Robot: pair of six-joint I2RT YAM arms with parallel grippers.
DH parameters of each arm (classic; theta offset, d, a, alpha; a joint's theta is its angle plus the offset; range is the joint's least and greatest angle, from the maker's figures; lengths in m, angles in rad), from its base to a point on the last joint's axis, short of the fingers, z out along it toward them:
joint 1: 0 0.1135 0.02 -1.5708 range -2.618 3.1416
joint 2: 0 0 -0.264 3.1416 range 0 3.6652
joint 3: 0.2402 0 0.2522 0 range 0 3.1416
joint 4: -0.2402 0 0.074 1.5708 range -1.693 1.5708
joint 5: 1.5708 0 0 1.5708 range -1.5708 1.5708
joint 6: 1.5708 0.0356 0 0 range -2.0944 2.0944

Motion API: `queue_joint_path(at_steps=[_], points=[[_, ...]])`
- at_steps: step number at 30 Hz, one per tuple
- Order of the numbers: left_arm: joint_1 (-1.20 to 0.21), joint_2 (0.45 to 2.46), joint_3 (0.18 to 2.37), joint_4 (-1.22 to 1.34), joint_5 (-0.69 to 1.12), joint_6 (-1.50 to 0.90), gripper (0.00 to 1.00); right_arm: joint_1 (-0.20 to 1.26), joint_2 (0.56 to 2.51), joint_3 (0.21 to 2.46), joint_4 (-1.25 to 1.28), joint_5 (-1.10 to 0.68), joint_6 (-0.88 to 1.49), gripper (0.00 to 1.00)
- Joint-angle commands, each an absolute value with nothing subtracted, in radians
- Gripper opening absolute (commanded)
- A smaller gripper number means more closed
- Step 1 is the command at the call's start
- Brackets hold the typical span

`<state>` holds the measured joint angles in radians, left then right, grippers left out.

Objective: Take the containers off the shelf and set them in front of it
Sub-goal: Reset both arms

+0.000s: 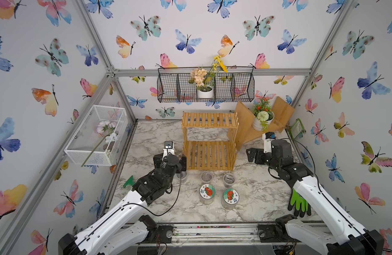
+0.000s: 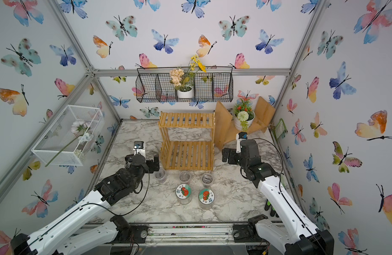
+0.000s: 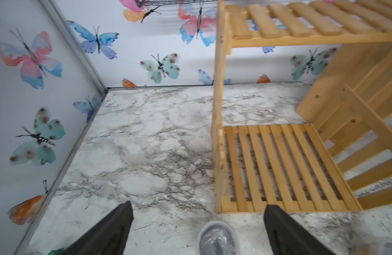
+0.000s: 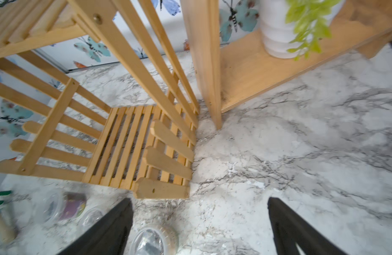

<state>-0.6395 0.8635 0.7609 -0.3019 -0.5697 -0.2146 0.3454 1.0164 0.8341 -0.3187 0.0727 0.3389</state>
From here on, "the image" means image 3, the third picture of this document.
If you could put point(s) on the wooden corner shelf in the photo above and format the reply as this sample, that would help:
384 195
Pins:
365 68

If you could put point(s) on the black wire wall basket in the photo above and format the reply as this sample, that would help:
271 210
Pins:
142 3

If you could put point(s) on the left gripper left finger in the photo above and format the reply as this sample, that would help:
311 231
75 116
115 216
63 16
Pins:
108 237

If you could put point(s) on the purple seed jar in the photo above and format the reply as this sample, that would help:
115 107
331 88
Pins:
217 238

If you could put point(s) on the red seed jar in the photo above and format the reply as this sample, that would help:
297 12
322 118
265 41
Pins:
375 246

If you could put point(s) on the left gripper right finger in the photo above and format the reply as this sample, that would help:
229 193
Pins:
287 237

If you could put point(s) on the two-tier bamboo shelf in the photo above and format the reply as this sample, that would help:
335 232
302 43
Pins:
289 165

